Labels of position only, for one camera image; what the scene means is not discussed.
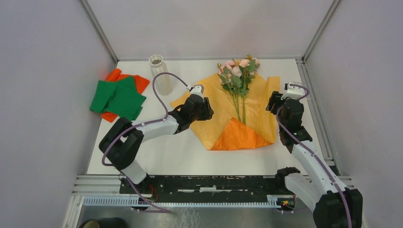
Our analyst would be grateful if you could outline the orange wrapping paper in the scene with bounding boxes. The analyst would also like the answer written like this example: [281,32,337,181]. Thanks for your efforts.
[190,74,280,151]

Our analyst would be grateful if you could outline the pink artificial flower bouquet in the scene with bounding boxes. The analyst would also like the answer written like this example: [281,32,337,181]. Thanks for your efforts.
[217,55,260,124]

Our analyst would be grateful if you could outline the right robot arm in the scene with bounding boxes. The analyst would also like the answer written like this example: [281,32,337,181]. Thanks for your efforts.
[266,91,363,228]

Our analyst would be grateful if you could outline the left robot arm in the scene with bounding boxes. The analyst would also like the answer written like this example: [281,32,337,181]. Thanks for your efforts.
[98,94,214,194]

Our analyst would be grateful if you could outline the white ribbed vase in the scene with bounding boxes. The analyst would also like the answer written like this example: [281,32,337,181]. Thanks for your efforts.
[149,55,173,96]

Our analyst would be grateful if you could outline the orange cloth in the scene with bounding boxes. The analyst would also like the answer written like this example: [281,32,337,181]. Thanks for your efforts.
[101,68,150,123]

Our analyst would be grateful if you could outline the green cloth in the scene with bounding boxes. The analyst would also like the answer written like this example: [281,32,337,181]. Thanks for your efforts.
[90,76,146,121]

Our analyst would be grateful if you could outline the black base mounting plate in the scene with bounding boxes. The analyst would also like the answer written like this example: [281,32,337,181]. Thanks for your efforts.
[135,175,296,205]

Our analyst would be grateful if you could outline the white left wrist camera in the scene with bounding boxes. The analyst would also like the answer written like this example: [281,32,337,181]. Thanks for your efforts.
[189,85,204,99]

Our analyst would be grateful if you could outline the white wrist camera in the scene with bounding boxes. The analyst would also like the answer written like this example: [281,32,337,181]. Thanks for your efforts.
[281,82,309,100]
[189,85,204,99]

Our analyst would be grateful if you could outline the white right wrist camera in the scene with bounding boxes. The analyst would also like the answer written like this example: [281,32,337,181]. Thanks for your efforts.
[281,82,309,100]

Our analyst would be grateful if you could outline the white slotted cable duct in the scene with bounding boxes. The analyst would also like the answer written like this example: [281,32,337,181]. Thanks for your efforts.
[82,196,281,209]

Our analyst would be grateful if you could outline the aluminium frame rail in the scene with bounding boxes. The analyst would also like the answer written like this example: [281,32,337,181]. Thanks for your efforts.
[71,175,358,198]

